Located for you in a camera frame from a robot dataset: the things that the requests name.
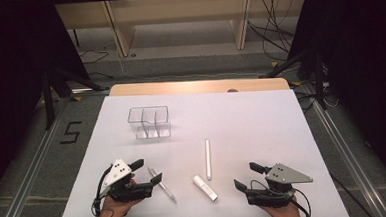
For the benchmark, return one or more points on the light wooden shelf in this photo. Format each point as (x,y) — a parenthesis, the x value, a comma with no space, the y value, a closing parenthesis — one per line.
(175,9)

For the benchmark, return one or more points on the aluminium floor rail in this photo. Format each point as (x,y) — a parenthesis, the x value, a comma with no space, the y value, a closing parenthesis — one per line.
(346,150)
(27,174)

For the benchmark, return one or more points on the person's right hand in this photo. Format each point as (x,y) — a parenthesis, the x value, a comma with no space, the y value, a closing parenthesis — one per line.
(288,214)

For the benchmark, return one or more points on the clear pen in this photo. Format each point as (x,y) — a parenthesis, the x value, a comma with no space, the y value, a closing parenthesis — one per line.
(162,185)

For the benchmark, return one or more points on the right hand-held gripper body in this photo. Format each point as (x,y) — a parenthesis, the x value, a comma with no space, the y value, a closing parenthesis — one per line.
(284,176)

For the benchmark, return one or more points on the black curtain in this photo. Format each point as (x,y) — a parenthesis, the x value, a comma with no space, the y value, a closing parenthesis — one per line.
(9,81)
(369,62)

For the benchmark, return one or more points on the clear plastic organizer box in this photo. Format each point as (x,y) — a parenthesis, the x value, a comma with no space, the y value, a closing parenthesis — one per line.
(150,124)

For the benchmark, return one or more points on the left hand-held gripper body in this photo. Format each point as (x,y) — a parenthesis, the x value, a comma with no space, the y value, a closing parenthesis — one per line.
(119,170)

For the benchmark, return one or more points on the black tripod stand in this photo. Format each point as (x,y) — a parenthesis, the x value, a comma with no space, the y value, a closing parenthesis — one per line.
(49,102)
(319,78)

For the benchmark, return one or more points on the person's left hand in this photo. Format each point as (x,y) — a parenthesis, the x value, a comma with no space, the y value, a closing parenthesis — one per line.
(114,209)

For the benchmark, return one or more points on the short white tube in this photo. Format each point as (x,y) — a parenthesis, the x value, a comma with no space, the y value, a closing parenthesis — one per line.
(205,188)

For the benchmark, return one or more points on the long white pen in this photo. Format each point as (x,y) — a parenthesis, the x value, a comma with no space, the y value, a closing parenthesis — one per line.
(208,159)

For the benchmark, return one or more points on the white table cover sheet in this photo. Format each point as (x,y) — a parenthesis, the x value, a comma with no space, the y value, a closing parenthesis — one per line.
(242,126)

